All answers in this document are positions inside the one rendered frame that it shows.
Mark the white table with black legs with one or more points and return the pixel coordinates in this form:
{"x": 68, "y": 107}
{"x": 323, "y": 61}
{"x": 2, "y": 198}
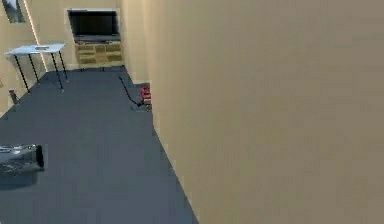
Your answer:
{"x": 35, "y": 50}

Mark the grey flat item on table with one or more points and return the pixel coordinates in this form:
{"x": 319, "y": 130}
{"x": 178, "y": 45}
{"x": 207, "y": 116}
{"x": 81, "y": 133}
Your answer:
{"x": 42, "y": 48}

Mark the yellow wooden television cabinet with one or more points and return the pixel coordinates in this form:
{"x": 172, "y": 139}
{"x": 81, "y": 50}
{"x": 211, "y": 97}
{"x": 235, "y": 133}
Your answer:
{"x": 99, "y": 54}

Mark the small dark post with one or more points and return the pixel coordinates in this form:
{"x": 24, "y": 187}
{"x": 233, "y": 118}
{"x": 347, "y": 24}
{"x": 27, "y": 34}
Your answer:
{"x": 13, "y": 97}

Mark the framed wall picture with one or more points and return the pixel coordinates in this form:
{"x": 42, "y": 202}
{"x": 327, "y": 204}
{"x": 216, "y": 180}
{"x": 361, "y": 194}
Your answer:
{"x": 13, "y": 10}

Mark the black television set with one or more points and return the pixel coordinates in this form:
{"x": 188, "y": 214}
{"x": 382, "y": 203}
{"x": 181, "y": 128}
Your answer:
{"x": 94, "y": 24}

